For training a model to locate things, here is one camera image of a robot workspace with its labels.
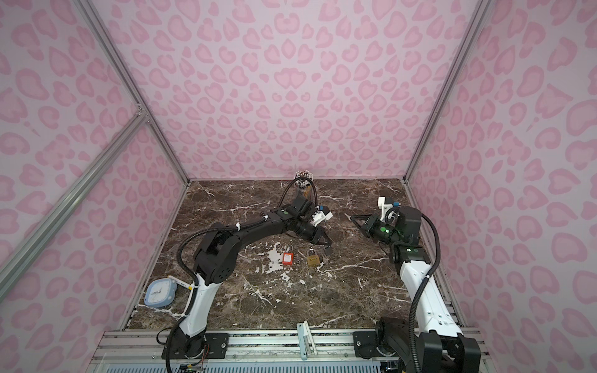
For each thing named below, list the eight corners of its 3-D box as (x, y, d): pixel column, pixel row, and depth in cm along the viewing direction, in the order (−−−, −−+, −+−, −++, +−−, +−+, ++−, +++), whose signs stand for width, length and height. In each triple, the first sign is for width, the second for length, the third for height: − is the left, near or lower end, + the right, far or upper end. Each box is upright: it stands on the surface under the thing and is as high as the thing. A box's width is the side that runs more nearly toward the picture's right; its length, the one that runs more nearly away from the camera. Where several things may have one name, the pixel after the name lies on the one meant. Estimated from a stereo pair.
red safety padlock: (282, 266, 93) (281, 263, 91) (283, 247, 98) (283, 245, 96) (293, 266, 93) (293, 263, 91) (294, 247, 98) (294, 245, 96)
